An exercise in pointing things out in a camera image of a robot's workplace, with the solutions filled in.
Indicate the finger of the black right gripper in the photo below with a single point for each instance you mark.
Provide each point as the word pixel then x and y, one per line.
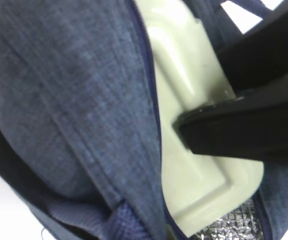
pixel 254 126
pixel 260 57

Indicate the dark blue lunch bag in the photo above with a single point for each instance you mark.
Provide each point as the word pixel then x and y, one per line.
pixel 80 127

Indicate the green lid glass container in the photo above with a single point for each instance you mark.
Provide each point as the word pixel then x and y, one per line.
pixel 198 187

